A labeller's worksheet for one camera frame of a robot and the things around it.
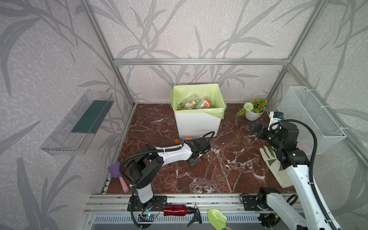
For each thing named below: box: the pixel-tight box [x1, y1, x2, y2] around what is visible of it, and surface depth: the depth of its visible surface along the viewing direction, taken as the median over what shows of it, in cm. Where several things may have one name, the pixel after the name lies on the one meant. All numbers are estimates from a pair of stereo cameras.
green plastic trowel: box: [207, 208, 228, 230], surface depth 71 cm
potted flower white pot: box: [236, 98, 269, 122], surface depth 101 cm
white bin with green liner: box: [170, 83, 227, 138], surface depth 91 cm
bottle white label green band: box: [176, 100, 196, 110], surface depth 95 cm
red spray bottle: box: [163, 205, 203, 228], surface depth 70 cm
